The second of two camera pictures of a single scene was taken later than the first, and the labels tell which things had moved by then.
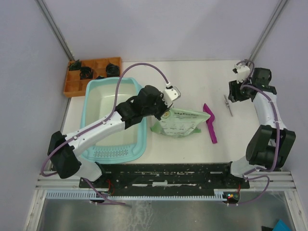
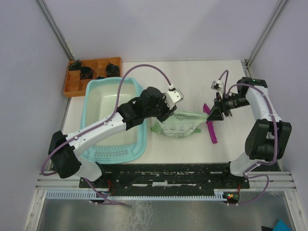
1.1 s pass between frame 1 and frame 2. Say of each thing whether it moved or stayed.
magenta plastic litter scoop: stayed
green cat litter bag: stayed
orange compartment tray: stayed
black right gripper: moved
